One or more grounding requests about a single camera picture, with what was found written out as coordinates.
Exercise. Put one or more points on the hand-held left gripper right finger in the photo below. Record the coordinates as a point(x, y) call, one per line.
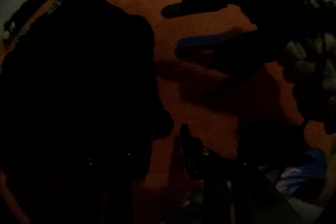
point(187, 145)

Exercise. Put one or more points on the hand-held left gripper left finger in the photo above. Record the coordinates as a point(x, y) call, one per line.
point(141, 161)

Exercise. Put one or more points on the black garment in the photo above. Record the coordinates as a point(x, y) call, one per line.
point(78, 69)

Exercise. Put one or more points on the person's right hand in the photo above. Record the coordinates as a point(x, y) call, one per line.
point(302, 61)

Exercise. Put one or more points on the person's blue patterned clothing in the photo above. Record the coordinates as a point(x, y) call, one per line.
point(309, 166)

